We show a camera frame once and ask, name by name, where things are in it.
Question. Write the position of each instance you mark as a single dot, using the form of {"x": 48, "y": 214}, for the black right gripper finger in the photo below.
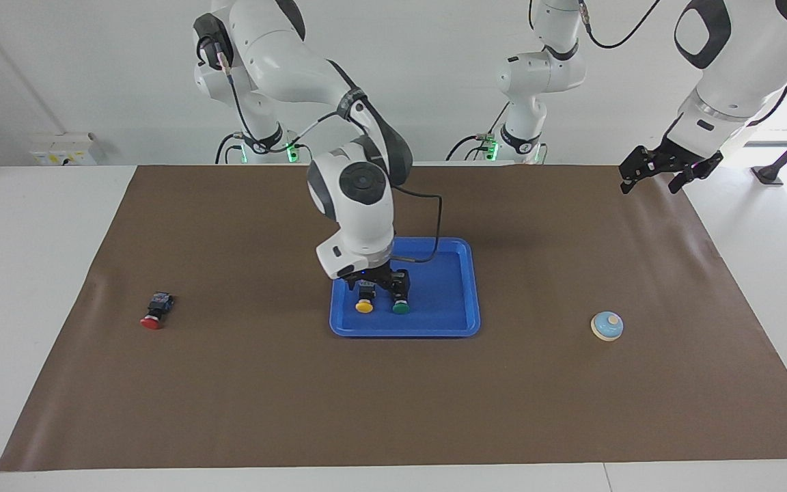
{"x": 356, "y": 284}
{"x": 389, "y": 285}

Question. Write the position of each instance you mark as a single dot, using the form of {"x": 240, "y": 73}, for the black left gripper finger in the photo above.
{"x": 678, "y": 183}
{"x": 627, "y": 183}

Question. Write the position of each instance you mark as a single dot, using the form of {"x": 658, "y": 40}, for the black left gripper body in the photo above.
{"x": 673, "y": 160}

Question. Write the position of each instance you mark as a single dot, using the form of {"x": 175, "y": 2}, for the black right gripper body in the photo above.
{"x": 369, "y": 272}

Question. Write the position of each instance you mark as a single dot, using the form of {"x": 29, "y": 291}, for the yellow push button switch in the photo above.
{"x": 364, "y": 307}

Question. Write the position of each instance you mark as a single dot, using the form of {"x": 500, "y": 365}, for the green push button switch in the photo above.
{"x": 401, "y": 308}

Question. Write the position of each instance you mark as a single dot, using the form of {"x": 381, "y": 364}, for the red push button switch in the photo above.
{"x": 154, "y": 316}

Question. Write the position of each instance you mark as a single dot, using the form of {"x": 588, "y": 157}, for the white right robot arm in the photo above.
{"x": 359, "y": 219}

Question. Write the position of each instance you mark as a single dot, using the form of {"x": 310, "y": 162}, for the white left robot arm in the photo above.
{"x": 728, "y": 68}

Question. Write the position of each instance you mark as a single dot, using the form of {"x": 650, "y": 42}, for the blue plastic tray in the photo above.
{"x": 441, "y": 301}

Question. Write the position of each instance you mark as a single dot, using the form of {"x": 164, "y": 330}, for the light blue desk bell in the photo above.
{"x": 606, "y": 326}

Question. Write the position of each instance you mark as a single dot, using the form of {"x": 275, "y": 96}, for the brown table mat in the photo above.
{"x": 229, "y": 396}

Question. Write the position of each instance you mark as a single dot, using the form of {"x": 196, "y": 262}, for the white wall socket box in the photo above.
{"x": 62, "y": 150}

